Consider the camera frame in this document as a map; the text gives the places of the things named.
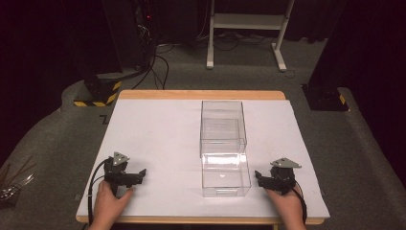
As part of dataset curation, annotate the metal tool with sticks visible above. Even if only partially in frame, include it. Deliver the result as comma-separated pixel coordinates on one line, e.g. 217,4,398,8
0,154,36,209

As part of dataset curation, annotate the clear plastic drawer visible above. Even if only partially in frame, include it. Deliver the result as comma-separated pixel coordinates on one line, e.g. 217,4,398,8
201,152,253,198

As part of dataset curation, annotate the wooden table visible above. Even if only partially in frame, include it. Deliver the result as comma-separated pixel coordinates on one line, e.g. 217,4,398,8
75,89,326,226

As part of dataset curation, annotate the white table sheet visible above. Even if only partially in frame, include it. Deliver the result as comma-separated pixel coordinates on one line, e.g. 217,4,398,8
76,98,331,220

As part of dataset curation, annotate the black stand with striped base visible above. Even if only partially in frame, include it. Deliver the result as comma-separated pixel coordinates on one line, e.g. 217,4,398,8
73,0,154,108

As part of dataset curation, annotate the clear plastic drawer case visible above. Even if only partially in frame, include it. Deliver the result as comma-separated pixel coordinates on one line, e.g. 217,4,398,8
199,100,248,159

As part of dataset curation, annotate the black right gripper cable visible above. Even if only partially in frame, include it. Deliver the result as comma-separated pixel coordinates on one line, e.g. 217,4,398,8
291,180,308,224

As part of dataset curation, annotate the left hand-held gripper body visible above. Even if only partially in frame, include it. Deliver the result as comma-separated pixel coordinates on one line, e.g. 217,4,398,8
102,151,138,196

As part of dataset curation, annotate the person's right hand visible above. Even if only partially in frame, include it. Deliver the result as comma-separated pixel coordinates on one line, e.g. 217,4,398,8
264,186,308,230

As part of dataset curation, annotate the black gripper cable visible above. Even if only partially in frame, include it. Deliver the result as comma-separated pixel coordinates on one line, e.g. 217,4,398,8
87,158,109,226
291,180,308,224

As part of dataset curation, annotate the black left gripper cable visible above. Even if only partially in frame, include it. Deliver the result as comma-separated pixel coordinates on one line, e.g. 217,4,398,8
87,158,109,226

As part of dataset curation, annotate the person's left hand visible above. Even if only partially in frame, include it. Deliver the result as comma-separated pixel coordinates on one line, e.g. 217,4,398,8
87,179,135,230

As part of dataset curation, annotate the black stand base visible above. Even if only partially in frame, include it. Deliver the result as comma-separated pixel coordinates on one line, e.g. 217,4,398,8
301,83,350,112

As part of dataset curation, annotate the white metal stand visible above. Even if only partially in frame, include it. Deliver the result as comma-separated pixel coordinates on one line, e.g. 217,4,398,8
206,0,296,73

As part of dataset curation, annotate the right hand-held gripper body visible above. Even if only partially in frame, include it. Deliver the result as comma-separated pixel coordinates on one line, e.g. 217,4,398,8
263,157,303,196

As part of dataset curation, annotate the black floor cable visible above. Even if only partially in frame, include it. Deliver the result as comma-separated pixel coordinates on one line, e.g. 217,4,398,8
131,44,170,91

